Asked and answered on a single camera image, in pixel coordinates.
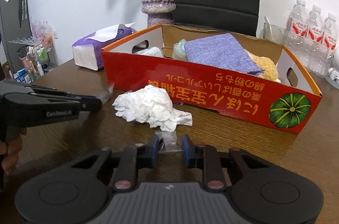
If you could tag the middle water bottle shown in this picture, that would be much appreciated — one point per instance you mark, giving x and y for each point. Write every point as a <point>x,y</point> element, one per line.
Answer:
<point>314,33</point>

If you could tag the left water bottle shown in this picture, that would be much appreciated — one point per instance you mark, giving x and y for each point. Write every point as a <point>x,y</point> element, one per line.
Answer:
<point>297,27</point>

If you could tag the right water bottle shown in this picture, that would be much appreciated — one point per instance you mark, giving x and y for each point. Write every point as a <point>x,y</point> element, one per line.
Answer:
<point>327,46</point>

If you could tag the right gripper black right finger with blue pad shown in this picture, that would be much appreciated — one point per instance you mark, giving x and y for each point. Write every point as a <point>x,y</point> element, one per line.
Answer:
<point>188,151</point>

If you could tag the clear straw in cup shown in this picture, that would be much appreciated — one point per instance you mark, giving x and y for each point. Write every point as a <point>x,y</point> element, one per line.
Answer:
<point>268,34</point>

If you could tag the cluttered wire shelf rack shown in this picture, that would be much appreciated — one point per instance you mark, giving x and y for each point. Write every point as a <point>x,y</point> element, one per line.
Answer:
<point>34,56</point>

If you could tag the purple tissue pack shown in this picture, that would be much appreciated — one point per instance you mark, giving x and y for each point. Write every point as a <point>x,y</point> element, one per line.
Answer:
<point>87,50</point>

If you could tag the small clear plastic wrapper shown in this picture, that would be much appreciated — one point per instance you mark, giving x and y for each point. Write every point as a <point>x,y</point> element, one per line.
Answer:
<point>168,142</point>

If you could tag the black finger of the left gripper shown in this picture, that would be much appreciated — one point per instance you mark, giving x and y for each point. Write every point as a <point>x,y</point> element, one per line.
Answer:
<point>88,103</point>

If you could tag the pale green packet in box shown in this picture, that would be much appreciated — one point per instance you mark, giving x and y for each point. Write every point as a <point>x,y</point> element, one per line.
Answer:
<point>179,52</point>

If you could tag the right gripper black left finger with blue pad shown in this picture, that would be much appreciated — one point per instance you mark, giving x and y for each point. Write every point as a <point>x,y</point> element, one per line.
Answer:
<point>151,152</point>

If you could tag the person's hand on gripper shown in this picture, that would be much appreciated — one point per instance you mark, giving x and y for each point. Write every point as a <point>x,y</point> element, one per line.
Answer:
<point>11,153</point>

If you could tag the red cardboard pumpkin box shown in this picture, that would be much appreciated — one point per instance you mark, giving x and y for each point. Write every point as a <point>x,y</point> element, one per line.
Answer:
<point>145,58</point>

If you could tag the water bottle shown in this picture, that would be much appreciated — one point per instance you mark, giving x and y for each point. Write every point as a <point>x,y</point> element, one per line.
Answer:
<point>327,46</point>
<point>297,27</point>
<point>314,33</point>

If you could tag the white tissue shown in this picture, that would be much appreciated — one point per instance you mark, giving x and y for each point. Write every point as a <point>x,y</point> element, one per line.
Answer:
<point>151,105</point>

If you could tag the green tinted glass cup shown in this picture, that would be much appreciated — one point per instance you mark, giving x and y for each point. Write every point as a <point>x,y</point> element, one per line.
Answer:
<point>279,35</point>

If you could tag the white astronaut robot figure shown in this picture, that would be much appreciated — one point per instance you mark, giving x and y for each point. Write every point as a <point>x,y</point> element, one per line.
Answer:
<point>332,76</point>

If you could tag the yellow white plush toy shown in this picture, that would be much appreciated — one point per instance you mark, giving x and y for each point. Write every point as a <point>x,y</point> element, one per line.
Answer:
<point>270,71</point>

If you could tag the purple woven cloth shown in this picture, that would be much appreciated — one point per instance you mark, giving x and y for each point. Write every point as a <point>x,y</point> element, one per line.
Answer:
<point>221,51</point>

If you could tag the blue white plastic wrapper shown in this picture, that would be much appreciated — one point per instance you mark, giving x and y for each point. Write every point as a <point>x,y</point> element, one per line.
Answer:
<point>106,95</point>

